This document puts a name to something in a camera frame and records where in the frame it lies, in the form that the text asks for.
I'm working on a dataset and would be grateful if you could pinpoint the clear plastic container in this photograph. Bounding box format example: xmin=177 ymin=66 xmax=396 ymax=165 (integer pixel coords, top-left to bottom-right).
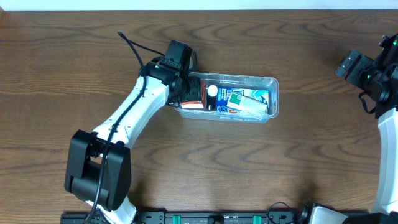
xmin=177 ymin=72 xmax=279 ymax=123

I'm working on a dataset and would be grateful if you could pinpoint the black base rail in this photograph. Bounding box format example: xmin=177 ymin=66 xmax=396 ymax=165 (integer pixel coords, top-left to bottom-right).
xmin=60 ymin=210 xmax=312 ymax=224

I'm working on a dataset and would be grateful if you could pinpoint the blue Kool Fever box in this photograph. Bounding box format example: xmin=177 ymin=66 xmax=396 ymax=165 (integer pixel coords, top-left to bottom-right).
xmin=216 ymin=87 xmax=269 ymax=116

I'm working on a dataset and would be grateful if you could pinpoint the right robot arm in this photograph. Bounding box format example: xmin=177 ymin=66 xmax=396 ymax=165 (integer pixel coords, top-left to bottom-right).
xmin=296 ymin=35 xmax=397 ymax=224

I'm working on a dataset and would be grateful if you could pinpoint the red ActiFast medicine box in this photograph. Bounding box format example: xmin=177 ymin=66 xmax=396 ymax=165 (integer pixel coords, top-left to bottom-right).
xmin=180 ymin=80 xmax=205 ymax=109

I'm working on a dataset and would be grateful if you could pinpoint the white green medicine box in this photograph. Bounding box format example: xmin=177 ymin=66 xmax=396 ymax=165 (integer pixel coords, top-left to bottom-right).
xmin=227 ymin=93 xmax=268 ymax=116

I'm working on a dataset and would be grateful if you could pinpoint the dark bottle white cap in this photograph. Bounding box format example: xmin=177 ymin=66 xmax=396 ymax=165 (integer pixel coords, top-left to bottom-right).
xmin=206 ymin=85 xmax=218 ymax=110

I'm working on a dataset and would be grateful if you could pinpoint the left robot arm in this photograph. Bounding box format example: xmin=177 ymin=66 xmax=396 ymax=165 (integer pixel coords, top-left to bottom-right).
xmin=65 ymin=57 xmax=201 ymax=223

